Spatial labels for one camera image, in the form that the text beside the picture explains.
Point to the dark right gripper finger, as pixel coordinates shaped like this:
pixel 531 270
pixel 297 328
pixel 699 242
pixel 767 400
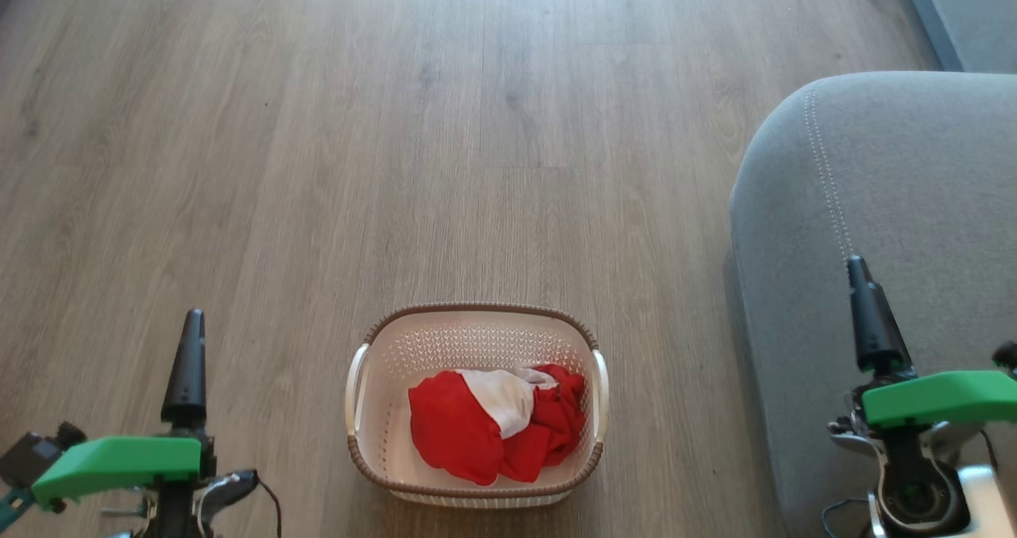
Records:
pixel 874 323

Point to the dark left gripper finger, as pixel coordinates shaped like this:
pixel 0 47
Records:
pixel 185 379

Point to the green white right gripper body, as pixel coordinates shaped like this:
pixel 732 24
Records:
pixel 937 399

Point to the green white left gripper body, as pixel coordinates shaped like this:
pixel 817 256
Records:
pixel 119 462

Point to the red and white clothes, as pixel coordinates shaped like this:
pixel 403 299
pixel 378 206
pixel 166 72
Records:
pixel 453 427

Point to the grey fabric sofa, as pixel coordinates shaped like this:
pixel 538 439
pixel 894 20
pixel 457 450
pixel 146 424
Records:
pixel 914 188

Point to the grey sofa section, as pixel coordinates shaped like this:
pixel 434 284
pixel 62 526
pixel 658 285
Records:
pixel 977 13

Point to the cream laundry basket brown rim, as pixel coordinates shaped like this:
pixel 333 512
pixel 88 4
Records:
pixel 477 339

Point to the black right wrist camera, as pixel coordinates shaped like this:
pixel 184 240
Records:
pixel 1007 357

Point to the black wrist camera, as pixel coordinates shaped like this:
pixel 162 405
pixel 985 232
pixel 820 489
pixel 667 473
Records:
pixel 28 454
pixel 1007 357

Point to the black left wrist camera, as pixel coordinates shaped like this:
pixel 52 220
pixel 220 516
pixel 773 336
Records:
pixel 28 454

